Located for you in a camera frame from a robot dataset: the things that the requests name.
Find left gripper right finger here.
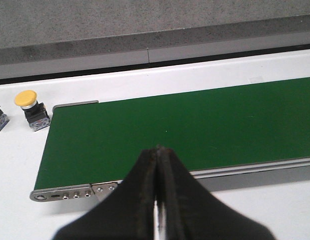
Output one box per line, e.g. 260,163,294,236
157,147,275,240

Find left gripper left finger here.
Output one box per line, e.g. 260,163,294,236
54,149,157,240

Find green conveyor belt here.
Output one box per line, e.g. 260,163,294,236
35,77,310,190

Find grey stone counter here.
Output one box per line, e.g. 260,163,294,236
0,0,310,65

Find left conveyor support bracket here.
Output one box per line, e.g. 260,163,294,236
91,181,118,202

